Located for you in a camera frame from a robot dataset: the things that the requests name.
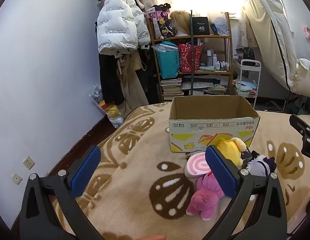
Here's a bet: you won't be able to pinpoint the black white plush toy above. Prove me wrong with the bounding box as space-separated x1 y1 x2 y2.
246 150 277 178

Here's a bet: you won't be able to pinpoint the pink swirl plush pillow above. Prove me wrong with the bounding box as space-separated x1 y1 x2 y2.
184 152 211 179

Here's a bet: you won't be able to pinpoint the stack of books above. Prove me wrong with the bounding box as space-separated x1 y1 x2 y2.
160 78 184 102

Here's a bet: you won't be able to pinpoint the wooden shelf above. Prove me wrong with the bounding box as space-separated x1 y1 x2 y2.
146 12 233 103

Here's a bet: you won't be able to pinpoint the black box with white print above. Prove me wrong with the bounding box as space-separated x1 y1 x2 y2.
192 17 210 36

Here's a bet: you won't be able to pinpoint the white trolley cart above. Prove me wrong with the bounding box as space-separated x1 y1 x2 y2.
235 59 262 109

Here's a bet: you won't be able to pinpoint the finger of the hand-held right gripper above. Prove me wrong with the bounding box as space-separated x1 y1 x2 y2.
289 114 310 140

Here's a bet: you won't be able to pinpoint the beige patterned blanket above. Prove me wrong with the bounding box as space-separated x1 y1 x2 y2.
52 102 310 240

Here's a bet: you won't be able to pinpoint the yellow plush zipper pouch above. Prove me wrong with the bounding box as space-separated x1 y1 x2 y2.
215 137 247 167

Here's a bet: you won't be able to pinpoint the red gift bag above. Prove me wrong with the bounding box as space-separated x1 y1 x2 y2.
177 43 203 72

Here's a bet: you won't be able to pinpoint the teal paper bag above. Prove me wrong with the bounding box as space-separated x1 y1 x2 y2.
152 42 180 79

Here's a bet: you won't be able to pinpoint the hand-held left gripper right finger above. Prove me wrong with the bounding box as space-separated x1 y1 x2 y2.
202 145 288 240

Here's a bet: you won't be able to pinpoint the beige hanging trousers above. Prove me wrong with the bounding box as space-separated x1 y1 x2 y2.
116 54 149 117

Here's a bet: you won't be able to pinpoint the black bag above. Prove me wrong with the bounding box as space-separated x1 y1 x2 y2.
235 46 255 60

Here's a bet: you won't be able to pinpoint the pale blue cloth bundle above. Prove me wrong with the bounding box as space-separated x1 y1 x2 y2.
235 79 258 92

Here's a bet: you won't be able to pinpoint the purple printed bag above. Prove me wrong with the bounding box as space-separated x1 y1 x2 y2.
147 4 174 39

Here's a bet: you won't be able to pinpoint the black hanging jacket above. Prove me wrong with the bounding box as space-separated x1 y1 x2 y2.
135 49 162 104

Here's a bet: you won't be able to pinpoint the black hanging trousers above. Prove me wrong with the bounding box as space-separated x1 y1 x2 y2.
99 52 125 105

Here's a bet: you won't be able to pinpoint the pink plush bear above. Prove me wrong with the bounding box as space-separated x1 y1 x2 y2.
186 172 225 221

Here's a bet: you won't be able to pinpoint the printed cardboard box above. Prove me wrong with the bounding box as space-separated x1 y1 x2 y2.
168 95 260 153

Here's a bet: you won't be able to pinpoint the white bed canopy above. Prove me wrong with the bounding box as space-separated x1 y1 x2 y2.
241 0 310 95

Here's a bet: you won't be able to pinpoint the white puffer jacket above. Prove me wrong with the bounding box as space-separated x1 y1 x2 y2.
96 0 152 55

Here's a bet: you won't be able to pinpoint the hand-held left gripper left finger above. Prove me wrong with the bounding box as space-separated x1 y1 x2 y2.
19 145 105 240

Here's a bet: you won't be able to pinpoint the plastic bag of toys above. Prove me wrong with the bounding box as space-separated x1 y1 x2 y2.
89 84 125 128

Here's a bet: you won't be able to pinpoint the pile of papers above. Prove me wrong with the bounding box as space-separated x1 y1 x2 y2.
181 75 229 95

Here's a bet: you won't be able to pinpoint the white and blue plastic bag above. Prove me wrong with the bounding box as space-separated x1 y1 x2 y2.
210 15 230 36

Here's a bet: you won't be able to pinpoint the blonde wig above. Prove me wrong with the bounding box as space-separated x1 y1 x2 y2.
169 10 192 37

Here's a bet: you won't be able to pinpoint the black packet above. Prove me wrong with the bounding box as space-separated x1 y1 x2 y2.
240 148 254 162

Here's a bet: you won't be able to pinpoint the row of white cosmetic bottles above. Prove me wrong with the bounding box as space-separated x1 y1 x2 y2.
206 50 230 71

